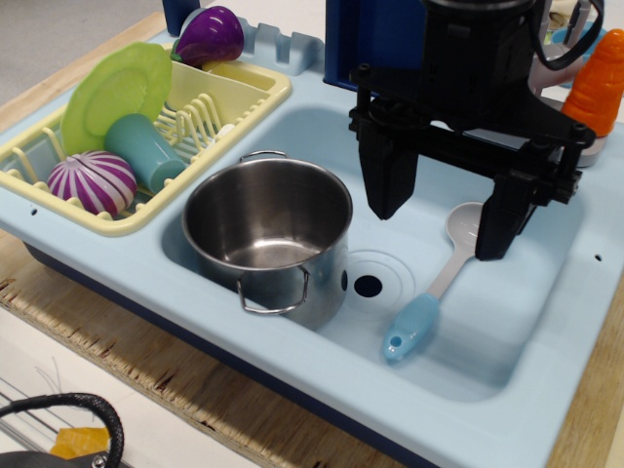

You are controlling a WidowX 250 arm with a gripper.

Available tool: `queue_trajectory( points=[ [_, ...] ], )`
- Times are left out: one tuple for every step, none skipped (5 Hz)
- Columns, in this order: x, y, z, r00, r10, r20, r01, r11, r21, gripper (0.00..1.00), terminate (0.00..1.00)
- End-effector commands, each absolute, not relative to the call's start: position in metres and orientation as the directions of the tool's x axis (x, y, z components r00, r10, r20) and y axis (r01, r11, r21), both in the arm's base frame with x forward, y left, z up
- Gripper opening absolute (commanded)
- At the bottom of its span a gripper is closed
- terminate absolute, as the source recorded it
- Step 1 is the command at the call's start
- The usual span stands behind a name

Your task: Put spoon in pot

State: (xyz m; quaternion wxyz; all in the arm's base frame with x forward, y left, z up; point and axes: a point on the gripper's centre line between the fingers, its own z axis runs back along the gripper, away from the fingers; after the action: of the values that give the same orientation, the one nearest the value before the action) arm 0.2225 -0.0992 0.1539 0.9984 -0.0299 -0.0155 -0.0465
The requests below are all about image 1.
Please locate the white spoon with blue handle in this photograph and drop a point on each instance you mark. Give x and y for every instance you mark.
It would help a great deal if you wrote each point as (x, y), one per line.
(418, 317)

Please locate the stainless steel pot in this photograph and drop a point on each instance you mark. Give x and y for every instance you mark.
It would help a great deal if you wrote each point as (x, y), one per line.
(274, 230)

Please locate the wooden board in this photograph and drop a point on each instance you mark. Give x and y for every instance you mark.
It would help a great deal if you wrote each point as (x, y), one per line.
(181, 407)

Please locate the purple toy eggplant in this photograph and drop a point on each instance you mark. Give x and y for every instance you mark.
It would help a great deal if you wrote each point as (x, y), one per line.
(215, 34)

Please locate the purple striped toy onion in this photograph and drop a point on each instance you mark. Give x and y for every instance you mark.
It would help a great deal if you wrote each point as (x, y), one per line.
(102, 181)

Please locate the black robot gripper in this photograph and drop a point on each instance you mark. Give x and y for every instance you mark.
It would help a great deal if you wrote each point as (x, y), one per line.
(468, 105)

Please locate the teal plastic cup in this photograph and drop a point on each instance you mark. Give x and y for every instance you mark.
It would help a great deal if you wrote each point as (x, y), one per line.
(135, 139)

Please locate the dark blue box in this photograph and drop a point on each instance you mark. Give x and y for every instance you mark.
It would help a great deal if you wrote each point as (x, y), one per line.
(381, 33)

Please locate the yellow dish drying rack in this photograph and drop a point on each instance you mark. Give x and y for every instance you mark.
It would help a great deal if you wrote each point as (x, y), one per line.
(206, 112)

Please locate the yellow tape piece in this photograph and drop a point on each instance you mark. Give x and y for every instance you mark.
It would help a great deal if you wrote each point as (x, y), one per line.
(76, 442)

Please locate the grey toy faucet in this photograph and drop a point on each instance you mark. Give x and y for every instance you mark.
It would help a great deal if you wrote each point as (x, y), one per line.
(573, 16)

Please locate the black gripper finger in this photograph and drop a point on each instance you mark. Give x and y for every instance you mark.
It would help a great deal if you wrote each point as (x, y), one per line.
(506, 212)

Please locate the orange toy carrot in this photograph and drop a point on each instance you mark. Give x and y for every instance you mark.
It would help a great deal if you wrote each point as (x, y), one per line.
(597, 89)

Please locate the green plastic plate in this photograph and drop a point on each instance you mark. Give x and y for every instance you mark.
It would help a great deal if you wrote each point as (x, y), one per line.
(135, 79)

